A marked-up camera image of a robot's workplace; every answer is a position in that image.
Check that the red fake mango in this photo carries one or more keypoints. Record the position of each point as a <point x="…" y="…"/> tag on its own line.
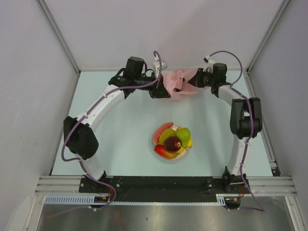
<point x="160" y="150"/>

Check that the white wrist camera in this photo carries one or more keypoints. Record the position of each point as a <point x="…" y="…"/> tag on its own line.
<point x="209" y="62"/>
<point x="157" y="66"/>

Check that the white paper plate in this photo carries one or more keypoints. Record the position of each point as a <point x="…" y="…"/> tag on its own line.
<point x="180" y="156"/>

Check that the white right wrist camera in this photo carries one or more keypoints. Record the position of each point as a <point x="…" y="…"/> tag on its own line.
<point x="209" y="62"/>

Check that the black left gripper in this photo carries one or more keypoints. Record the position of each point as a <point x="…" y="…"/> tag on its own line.
<point x="160" y="91"/>

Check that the aluminium frame rail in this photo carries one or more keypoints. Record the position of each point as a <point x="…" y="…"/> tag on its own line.
<point x="58" y="34"/>

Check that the pink plastic bag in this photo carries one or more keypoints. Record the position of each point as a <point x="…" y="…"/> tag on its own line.
<point x="176" y="84"/>

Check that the white cable duct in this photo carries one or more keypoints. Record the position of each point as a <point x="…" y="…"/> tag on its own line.
<point x="77" y="199"/>

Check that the dark red fake apple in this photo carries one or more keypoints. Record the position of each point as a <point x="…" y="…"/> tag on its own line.
<point x="172" y="144"/>

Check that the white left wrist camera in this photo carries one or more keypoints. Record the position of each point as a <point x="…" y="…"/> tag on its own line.
<point x="157" y="66"/>

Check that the green fake pear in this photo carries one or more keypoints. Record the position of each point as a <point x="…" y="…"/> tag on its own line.
<point x="184" y="135"/>

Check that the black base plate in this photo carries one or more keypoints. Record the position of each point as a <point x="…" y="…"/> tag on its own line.
<point x="151" y="189"/>

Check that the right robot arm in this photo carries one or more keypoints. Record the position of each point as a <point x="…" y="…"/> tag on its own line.
<point x="245" y="122"/>

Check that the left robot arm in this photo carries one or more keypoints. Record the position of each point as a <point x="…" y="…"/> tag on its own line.
<point x="79" y="135"/>

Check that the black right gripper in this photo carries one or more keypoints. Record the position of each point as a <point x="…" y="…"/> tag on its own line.
<point x="196" y="79"/>

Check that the fake watermelon slice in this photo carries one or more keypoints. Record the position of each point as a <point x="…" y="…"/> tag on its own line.
<point x="159" y="131"/>

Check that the yellow fake lemon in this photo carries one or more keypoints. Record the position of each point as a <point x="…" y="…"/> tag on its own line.
<point x="190" y="143"/>

